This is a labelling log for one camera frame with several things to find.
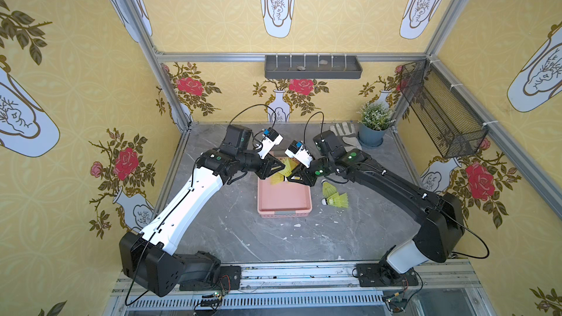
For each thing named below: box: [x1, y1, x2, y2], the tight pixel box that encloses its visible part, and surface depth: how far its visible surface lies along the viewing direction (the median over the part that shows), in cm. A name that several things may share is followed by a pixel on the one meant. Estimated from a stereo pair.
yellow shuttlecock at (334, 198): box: [321, 185, 350, 209], surface depth 92 cm
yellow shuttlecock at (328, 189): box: [320, 178, 338, 199], surface depth 96 cm
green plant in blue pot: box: [356, 101, 396, 148], surface depth 105 cm
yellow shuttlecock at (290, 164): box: [278, 157, 299, 178], surface depth 74 cm
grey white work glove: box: [329, 121, 363, 153], surface depth 119 cm
